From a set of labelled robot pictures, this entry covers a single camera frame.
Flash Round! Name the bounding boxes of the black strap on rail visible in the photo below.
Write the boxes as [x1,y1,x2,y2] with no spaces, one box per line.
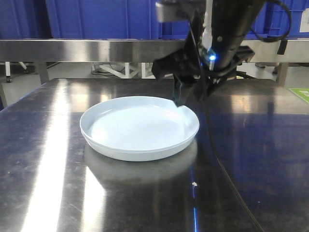
[277,40,288,55]

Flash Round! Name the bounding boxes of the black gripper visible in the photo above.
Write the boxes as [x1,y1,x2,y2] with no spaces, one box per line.
[152,33,254,107]

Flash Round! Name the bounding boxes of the blue plastic crate left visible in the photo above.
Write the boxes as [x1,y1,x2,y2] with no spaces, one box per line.
[0,0,52,39]

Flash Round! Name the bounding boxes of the white round plate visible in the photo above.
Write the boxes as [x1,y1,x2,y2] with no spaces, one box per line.
[80,96,199,151]
[81,130,198,162]

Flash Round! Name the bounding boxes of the white shipping label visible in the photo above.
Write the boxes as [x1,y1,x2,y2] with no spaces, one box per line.
[299,8,309,33]

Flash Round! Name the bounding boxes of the blue crate with label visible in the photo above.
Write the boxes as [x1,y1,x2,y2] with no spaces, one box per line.
[159,0,309,39]

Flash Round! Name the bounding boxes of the white frame structure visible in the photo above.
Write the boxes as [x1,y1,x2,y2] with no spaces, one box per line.
[91,62,155,79]

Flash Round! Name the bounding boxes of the blue plastic crate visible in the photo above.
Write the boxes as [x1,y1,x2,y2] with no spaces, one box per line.
[45,0,162,40]
[0,0,52,39]

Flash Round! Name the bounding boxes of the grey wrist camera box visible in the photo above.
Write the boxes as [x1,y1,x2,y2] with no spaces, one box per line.
[155,0,193,23]

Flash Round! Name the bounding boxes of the black cable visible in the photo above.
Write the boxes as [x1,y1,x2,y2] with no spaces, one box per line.
[188,0,293,232]

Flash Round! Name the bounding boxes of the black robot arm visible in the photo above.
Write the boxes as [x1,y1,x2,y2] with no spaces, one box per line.
[152,0,264,106]

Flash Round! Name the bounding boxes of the blue plastic crate middle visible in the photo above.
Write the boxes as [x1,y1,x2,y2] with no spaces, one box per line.
[45,0,162,40]

